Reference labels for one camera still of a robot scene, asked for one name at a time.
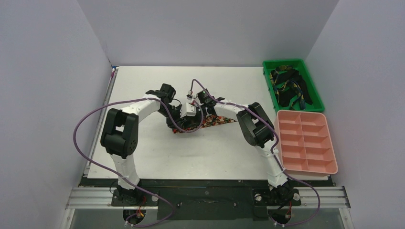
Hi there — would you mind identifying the aluminium rail frame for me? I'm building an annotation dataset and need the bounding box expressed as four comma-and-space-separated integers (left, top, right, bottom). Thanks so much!
66, 187, 351, 209

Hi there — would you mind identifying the black yellow patterned tie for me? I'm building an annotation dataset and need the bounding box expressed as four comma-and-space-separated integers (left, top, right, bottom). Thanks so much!
269, 65, 313, 110

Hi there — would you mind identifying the pink divided tray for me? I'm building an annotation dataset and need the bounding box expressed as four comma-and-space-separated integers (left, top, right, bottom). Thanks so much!
275, 110, 339, 177

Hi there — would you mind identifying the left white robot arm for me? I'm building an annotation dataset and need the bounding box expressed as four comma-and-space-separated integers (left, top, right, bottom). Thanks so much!
100, 83, 204, 205

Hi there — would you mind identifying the purple cable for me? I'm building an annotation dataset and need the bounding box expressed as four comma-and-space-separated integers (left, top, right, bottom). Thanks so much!
190, 79, 321, 228
73, 97, 204, 228

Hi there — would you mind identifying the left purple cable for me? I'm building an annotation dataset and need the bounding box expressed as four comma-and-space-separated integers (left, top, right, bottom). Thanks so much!
73, 97, 204, 228

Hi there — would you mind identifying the colourful faces patterned tie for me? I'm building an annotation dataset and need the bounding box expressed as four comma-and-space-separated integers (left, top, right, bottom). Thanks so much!
177, 114, 236, 131

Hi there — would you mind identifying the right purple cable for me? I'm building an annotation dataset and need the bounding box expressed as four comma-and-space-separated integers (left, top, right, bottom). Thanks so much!
190, 79, 321, 228

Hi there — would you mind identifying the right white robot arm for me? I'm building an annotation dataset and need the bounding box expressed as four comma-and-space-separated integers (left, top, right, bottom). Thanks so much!
196, 90, 294, 206

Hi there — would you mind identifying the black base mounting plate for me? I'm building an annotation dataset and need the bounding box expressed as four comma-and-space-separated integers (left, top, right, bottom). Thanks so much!
83, 178, 334, 225

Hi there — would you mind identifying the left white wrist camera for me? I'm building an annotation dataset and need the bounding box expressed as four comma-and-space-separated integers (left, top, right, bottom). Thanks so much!
180, 103, 197, 118

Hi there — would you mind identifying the green plastic bin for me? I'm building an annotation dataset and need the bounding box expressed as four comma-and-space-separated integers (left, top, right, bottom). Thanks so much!
262, 59, 325, 113

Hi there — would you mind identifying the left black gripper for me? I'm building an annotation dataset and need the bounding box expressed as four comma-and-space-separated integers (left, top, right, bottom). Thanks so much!
158, 104, 187, 130

